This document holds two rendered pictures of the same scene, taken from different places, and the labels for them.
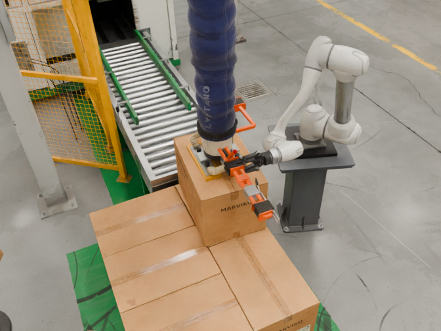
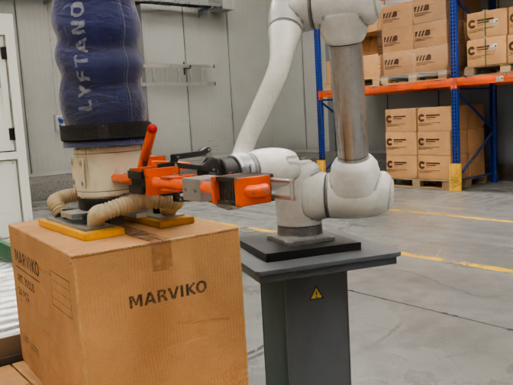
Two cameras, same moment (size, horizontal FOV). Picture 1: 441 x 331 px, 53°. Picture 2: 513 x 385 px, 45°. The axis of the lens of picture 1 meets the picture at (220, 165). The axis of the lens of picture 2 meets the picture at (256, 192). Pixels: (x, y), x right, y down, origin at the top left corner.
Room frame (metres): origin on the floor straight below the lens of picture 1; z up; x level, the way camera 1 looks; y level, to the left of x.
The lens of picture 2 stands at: (0.40, 0.07, 1.20)
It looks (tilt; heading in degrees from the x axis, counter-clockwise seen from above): 7 degrees down; 345
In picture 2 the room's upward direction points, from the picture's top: 3 degrees counter-clockwise
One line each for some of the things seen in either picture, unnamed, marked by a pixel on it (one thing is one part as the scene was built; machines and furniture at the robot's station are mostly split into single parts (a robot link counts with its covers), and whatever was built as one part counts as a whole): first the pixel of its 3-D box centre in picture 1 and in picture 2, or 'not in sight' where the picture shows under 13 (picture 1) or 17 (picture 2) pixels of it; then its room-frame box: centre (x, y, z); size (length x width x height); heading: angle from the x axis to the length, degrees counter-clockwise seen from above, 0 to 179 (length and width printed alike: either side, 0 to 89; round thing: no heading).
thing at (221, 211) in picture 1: (218, 182); (120, 299); (2.02, 0.01, 0.75); 0.60 x 0.40 x 0.40; 18
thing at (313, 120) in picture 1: (314, 121); (301, 192); (2.37, -0.63, 0.94); 0.18 x 0.16 x 0.22; 59
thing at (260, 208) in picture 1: (262, 210); (240, 189); (1.47, -0.20, 1.08); 0.08 x 0.07 x 0.05; 21
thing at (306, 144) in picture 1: (309, 135); (297, 231); (2.40, -0.62, 0.80); 0.22 x 0.18 x 0.06; 7
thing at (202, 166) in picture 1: (203, 158); (78, 221); (2.00, 0.10, 0.97); 0.34 x 0.10 x 0.05; 21
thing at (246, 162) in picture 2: (273, 155); (239, 171); (1.88, -0.30, 1.07); 0.09 x 0.06 x 0.09; 23
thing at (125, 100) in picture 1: (108, 77); not in sight; (3.65, 1.01, 0.60); 1.60 x 0.10 x 0.09; 23
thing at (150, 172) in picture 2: (234, 166); (154, 179); (1.80, -0.08, 1.07); 0.10 x 0.08 x 0.06; 111
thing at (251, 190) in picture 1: (251, 192); (204, 188); (1.60, -0.15, 1.07); 0.07 x 0.07 x 0.04; 21
